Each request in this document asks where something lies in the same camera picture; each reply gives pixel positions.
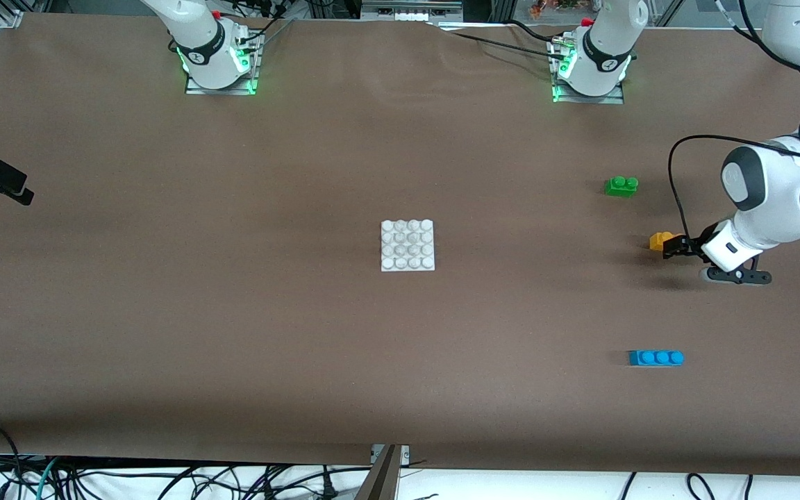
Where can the yellow two-stud block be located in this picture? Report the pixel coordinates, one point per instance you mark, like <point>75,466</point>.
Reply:
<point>657,242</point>

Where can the white studded base plate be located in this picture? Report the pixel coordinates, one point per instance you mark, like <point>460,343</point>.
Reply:
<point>407,246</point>

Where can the green two-stud block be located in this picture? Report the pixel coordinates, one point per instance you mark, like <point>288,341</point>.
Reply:
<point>619,187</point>

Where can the blue three-stud block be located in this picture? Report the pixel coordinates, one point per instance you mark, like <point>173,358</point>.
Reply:
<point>653,358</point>

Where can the brown paper table cover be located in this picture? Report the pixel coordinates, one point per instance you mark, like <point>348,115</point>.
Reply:
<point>233,312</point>

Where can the colourful object pile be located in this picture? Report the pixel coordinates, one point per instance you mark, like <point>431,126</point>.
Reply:
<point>553,7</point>

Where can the grey equipment box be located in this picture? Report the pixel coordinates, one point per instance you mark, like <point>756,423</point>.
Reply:
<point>407,10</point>

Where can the aluminium frame corner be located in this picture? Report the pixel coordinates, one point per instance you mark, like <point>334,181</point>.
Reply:
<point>10,19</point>

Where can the small metal bracket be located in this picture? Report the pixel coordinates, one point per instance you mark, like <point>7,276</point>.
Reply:
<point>405,455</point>

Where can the dark metal post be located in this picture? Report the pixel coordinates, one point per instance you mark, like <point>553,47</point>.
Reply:
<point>379,482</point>

